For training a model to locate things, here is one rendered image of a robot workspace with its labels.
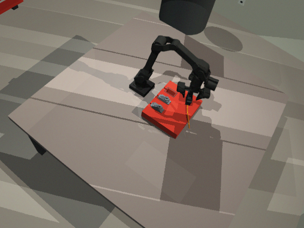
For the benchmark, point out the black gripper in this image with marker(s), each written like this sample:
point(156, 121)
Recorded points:
point(203, 92)

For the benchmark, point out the red flat square plate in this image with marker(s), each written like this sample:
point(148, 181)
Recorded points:
point(168, 110)

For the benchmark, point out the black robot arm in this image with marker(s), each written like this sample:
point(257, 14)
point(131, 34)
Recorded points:
point(199, 74)

